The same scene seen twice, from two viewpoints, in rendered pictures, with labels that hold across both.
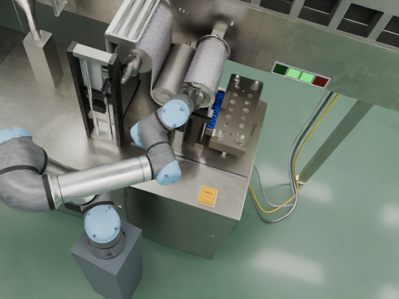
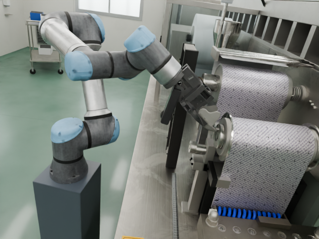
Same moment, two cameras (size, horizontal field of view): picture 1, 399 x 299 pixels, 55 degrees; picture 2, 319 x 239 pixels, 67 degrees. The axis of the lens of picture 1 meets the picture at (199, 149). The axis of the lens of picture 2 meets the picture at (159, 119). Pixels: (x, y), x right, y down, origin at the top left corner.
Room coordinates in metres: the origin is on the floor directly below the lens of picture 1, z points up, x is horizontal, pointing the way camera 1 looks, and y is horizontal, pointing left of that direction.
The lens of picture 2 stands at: (0.66, -0.56, 1.60)
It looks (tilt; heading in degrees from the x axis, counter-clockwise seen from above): 27 degrees down; 85
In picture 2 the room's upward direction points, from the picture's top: 8 degrees clockwise
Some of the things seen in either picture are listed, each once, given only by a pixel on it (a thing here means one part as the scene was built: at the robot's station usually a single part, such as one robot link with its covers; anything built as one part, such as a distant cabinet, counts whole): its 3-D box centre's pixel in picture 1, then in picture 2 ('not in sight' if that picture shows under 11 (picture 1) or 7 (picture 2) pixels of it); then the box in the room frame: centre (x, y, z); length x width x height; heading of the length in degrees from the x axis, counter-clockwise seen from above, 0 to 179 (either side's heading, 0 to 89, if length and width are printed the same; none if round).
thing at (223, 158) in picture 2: (196, 94); (223, 136); (0.92, 0.06, 1.25); 0.15 x 0.01 x 0.15; 87
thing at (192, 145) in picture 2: not in sight; (192, 146); (0.84, 0.10, 1.18); 0.04 x 0.02 x 0.04; 87
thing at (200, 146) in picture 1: (207, 121); not in sight; (1.04, 0.00, 0.92); 0.28 x 0.04 x 0.04; 177
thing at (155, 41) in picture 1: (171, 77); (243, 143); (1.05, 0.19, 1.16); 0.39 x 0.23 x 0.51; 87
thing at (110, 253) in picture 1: (105, 236); (69, 161); (0.39, 0.26, 0.95); 0.15 x 0.15 x 0.10
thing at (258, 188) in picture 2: (214, 97); (255, 189); (1.03, 0.00, 1.11); 0.23 x 0.01 x 0.18; 177
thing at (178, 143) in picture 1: (180, 128); (196, 178); (0.88, 0.10, 1.05); 0.06 x 0.05 x 0.31; 177
